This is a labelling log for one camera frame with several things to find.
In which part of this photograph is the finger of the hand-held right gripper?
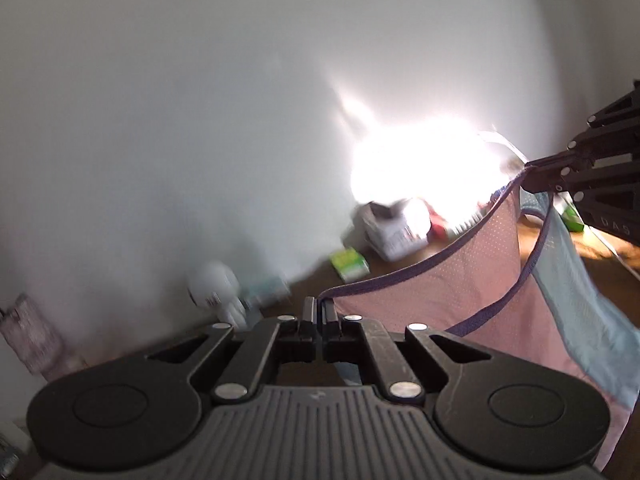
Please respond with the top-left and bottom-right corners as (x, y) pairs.
(527, 82), (640, 176)
(522, 172), (640, 247)

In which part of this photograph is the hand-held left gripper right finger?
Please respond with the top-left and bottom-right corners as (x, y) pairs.
(322, 299), (493, 406)

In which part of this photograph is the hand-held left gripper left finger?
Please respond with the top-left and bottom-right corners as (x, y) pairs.
(145, 296), (318, 406)

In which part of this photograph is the pink mesh shorts purple trim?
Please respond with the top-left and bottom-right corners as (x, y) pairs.
(319, 167), (635, 471)

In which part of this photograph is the green box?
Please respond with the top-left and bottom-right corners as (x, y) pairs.
(559, 199), (586, 233)

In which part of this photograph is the clear plastic case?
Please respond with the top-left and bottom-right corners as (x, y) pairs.
(245, 277), (291, 308)

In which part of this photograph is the green tissue pack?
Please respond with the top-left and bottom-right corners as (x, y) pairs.
(330, 249), (370, 282)

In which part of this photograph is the white robot-shaped toy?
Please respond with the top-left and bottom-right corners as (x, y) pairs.
(187, 260), (251, 331)

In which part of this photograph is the white printed tin box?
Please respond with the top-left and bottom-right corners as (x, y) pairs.
(357, 202), (431, 261)

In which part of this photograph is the red box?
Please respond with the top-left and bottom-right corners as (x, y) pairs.
(430, 212), (452, 241)

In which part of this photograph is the white cable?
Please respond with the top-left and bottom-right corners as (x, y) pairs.
(480, 130), (531, 166)

